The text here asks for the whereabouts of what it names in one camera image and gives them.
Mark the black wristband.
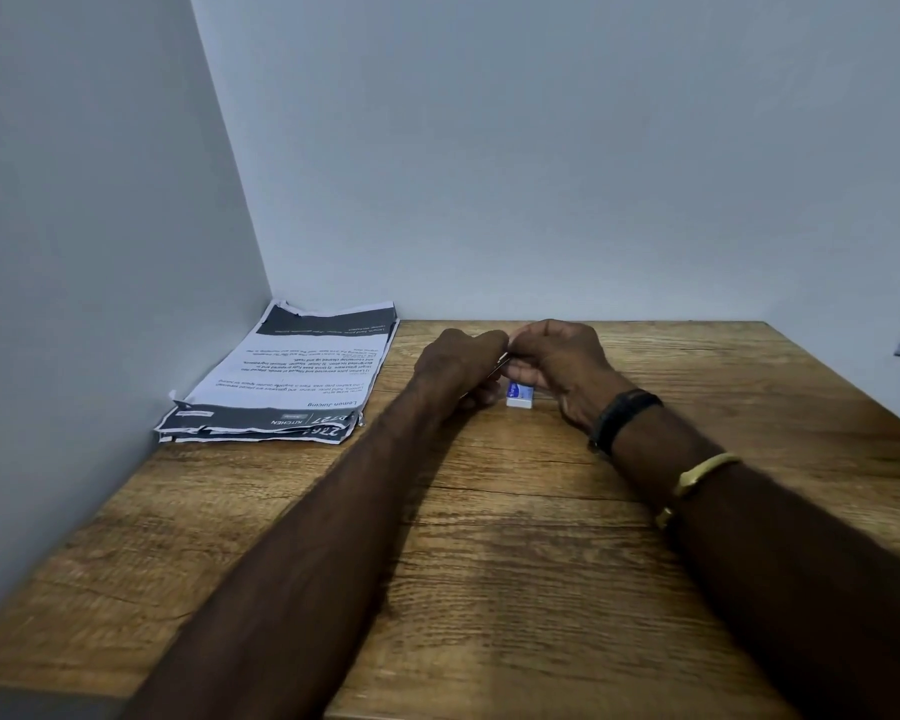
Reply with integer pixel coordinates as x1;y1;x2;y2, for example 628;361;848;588
588;389;664;457

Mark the person's right hand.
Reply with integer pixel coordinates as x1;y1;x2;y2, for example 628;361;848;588
504;319;636;434

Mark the stack of printed paper sheets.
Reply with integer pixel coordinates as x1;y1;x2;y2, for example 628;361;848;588
154;299;400;445

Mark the person's left forearm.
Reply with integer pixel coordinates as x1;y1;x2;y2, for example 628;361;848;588
120;382;466;720

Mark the gold bracelet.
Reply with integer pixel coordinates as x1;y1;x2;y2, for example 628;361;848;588
654;452;744;532

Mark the person's left hand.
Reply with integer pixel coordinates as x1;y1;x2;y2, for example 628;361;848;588
412;328;510;410

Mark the person's right forearm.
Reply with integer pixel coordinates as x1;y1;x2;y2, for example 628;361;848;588
607;400;900;720

